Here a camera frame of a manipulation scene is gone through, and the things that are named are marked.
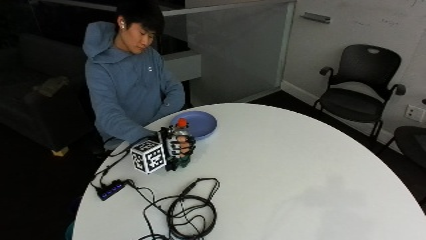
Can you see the orange-capped drink bottle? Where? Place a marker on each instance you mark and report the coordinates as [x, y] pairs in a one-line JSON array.
[[181, 133]]

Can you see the blue plate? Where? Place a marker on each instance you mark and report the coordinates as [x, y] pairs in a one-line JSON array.
[[197, 123]]

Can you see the white marker cube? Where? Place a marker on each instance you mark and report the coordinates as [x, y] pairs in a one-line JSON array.
[[148, 156]]

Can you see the black usb hub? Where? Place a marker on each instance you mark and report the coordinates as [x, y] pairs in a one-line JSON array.
[[109, 190]]

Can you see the the person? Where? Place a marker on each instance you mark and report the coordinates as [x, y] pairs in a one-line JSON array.
[[128, 76]]

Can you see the white earbud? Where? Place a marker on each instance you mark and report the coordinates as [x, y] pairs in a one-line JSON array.
[[121, 23]]

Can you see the black office chair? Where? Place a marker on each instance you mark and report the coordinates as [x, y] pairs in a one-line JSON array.
[[361, 86]]

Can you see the grey wall-mounted tray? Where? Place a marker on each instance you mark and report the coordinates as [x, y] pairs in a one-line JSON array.
[[316, 17]]

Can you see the white wall outlet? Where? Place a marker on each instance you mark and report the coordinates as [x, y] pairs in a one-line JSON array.
[[414, 113]]

